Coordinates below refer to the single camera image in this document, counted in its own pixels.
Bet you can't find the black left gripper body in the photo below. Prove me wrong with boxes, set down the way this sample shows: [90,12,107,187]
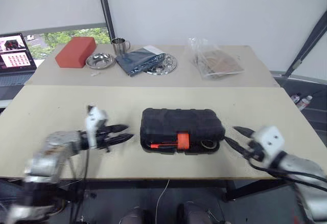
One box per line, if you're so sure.
[96,125,112,153]

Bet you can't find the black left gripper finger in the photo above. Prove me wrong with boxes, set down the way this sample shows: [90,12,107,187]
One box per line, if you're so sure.
[102,124,129,133]
[105,133,135,147]

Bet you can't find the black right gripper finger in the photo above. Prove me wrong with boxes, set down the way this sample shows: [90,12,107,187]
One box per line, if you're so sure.
[233,126,256,139]
[224,137,250,159]

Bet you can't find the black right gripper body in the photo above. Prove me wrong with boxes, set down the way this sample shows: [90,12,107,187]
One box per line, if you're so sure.
[243,139,265,162]

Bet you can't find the grey tape roll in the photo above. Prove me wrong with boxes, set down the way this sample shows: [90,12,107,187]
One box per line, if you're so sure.
[200,139,218,150]

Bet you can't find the black plastic tool case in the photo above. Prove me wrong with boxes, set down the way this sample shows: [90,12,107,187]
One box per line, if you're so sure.
[139,107,226,155]

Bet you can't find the stainless steel bowl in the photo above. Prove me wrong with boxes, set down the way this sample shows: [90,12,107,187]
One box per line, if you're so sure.
[85,52,116,71]

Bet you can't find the folded grey cloth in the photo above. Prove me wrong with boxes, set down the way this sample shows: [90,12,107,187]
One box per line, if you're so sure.
[115,45,166,77]

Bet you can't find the clear plastic bag brown contents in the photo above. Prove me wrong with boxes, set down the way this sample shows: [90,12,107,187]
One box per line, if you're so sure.
[187,37,246,81]

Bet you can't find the dark grey rounded shape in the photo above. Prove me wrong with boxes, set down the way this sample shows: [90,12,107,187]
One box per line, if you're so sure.
[119,206,154,224]
[178,201,218,224]

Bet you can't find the round steel tray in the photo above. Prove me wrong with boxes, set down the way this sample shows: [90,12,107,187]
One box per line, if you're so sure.
[144,53,178,76]

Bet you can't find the stainless steel mug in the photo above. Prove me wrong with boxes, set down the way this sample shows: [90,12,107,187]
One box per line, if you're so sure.
[111,37,131,56]

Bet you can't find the red rectangular block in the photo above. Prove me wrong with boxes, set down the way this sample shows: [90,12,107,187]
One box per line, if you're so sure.
[54,36,97,69]

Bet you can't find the dark diagonal metal brace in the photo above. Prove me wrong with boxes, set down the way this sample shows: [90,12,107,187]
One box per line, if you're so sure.
[284,11,327,78]

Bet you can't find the open laptop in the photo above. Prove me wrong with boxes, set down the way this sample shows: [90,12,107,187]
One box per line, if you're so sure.
[0,32,38,100]

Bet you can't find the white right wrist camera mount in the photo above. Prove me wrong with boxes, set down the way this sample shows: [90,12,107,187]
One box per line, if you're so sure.
[250,125,286,160]

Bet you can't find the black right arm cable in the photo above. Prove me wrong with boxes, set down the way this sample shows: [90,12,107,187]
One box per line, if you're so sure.
[248,156,327,193]

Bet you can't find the black metal table frame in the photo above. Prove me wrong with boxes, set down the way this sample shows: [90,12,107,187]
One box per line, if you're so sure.
[0,176,291,203]

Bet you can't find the thin white cable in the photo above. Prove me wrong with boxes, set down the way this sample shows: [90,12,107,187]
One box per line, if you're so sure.
[155,178,172,222]

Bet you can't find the dark window frame post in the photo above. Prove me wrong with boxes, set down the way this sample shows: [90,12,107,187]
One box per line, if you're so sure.
[96,0,116,41]

